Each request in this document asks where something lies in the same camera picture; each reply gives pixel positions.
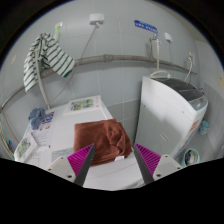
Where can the blue-grey crumpled cloth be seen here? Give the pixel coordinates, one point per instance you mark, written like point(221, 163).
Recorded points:
point(36, 117)

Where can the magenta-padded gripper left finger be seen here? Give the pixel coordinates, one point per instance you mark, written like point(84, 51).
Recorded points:
point(78, 161)

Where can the grey horizontal wall pipe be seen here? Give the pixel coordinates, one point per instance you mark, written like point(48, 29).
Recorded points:
point(110, 58)

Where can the leaflet with colour pictures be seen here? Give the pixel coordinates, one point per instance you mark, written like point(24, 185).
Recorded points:
point(45, 128)

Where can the white printed paper sheet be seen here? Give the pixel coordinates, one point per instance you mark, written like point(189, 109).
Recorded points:
point(61, 154)

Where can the brown towel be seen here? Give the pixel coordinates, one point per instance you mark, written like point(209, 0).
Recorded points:
point(100, 136)

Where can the green white striped shirt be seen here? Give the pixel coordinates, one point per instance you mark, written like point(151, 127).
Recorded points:
point(55, 56)

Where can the white top-load washing machine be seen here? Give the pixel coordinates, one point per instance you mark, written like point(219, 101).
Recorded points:
point(160, 116)

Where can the small white picture booklet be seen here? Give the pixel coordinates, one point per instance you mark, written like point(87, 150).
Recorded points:
point(81, 105)

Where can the blue wall sign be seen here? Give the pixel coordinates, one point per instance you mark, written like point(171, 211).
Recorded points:
point(145, 26)

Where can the teal plastic basin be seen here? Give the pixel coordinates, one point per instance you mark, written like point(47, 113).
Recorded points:
point(190, 157)

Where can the large white picture book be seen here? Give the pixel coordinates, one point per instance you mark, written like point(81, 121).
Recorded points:
point(25, 146)

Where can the small white wall socket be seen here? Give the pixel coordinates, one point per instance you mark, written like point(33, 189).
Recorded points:
point(168, 37)

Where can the white front-load washing machine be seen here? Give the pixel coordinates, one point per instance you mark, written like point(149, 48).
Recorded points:
point(110, 173)

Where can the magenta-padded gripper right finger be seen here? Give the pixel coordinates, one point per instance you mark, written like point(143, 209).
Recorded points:
point(150, 160)

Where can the white leaning pole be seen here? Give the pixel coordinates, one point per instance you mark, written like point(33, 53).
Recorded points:
point(43, 93)

